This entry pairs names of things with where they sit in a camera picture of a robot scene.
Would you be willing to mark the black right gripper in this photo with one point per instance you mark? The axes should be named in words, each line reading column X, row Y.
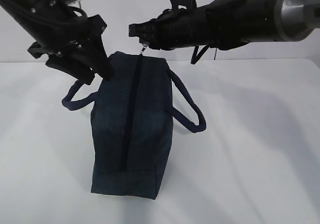
column 150, row 33

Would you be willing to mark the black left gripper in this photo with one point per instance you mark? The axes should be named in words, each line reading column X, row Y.
column 58, row 41

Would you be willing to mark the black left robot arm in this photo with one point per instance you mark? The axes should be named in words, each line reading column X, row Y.
column 35, row 16

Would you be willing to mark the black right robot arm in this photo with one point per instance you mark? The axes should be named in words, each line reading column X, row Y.
column 230, row 24

